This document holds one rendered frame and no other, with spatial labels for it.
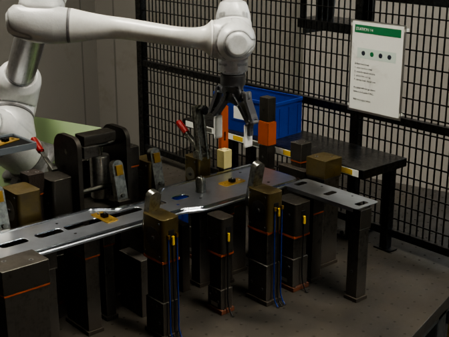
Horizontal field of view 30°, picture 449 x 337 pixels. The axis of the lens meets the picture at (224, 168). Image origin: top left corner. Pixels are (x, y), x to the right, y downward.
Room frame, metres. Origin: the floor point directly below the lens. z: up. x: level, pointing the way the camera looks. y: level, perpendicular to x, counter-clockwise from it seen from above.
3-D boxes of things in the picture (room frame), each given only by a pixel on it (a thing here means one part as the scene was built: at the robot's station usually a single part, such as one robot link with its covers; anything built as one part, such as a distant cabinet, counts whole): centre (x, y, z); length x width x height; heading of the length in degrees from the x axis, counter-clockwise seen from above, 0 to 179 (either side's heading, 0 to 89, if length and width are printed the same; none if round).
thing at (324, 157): (2.53, -0.31, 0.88); 0.08 x 0.08 x 0.36; 41
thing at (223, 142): (2.63, 0.00, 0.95); 0.03 x 0.01 x 0.50; 131
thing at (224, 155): (2.60, 0.00, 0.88); 0.04 x 0.04 x 0.37; 41
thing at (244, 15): (2.44, -0.03, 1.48); 0.13 x 0.11 x 0.16; 3
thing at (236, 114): (3.00, -0.12, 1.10); 0.30 x 0.17 x 0.13; 46
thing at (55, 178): (2.28, 0.49, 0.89); 0.12 x 0.07 x 0.38; 41
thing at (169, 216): (2.04, 0.16, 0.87); 0.12 x 0.07 x 0.35; 41
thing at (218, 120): (2.50, 0.02, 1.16); 0.03 x 0.01 x 0.07; 131
